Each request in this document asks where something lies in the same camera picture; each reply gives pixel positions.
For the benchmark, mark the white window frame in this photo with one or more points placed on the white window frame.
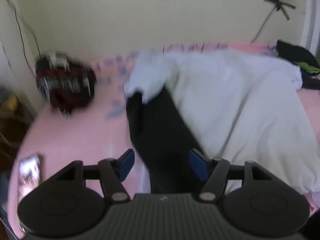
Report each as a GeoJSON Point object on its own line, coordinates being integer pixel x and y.
{"type": "Point", "coordinates": [310, 34]}

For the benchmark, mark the white cloth garment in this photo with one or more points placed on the white cloth garment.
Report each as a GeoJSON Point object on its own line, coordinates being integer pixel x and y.
{"type": "Point", "coordinates": [239, 107]}

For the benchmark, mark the smartphone with lit screen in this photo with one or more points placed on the smartphone with lit screen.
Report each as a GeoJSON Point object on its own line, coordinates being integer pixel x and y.
{"type": "Point", "coordinates": [29, 175]}

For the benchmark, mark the cluttered wooden side table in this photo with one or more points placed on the cluttered wooden side table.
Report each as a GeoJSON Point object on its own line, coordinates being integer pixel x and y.
{"type": "Point", "coordinates": [15, 121]}

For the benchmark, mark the pink floral bed sheet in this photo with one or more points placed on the pink floral bed sheet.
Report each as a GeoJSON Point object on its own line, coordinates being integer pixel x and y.
{"type": "Point", "coordinates": [101, 131]}

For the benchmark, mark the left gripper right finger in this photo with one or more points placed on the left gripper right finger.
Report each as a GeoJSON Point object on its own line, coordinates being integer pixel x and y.
{"type": "Point", "coordinates": [213, 173]}

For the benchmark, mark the black tape cross on wall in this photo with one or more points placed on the black tape cross on wall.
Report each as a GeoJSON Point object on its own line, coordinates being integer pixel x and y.
{"type": "Point", "coordinates": [279, 5]}

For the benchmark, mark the black red patterned bag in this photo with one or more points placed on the black red patterned bag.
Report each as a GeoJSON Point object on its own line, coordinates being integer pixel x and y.
{"type": "Point", "coordinates": [67, 84]}

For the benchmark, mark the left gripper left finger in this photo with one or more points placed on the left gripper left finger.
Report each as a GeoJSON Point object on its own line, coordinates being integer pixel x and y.
{"type": "Point", "coordinates": [112, 173]}

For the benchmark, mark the black and green folded garment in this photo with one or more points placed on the black and green folded garment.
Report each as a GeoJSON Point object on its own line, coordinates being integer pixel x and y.
{"type": "Point", "coordinates": [299, 56]}

